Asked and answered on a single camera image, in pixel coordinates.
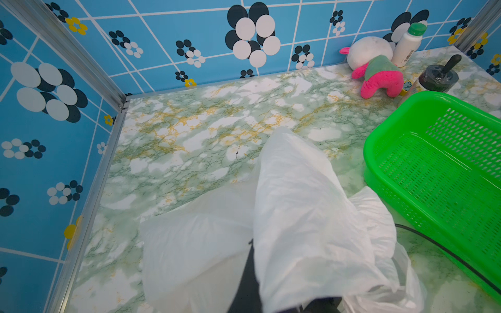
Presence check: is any pink white plush toy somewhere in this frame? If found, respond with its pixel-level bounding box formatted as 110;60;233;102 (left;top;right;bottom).
339;37;404;99

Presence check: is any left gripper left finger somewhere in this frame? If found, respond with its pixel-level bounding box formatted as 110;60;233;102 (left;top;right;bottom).
227;240;262;313

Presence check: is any aluminium frame post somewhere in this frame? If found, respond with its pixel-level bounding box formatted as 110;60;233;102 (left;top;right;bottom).
1;5;117;312
454;0;500;53

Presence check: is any white bottle green cap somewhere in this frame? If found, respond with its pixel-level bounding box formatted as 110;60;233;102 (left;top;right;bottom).
391;22;427;67

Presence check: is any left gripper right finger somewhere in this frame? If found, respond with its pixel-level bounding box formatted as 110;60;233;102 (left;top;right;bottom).
303;298;342;313

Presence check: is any white plastic bag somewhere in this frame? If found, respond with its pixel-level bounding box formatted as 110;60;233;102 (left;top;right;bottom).
140;127;425;312

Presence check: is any green plastic basket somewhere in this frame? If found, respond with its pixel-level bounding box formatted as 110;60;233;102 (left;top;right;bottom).
363;91;500;301

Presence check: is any right aluminium frame post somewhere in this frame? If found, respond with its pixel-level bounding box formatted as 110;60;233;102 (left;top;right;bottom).
454;0;500;53

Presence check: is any jar with black lid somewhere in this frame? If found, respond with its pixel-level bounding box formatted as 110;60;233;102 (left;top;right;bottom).
397;54;462;107

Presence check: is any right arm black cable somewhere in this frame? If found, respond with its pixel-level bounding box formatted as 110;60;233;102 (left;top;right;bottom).
394;222;501;296

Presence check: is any left aluminium frame post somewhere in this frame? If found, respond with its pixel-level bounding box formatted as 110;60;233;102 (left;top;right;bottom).
1;5;117;312

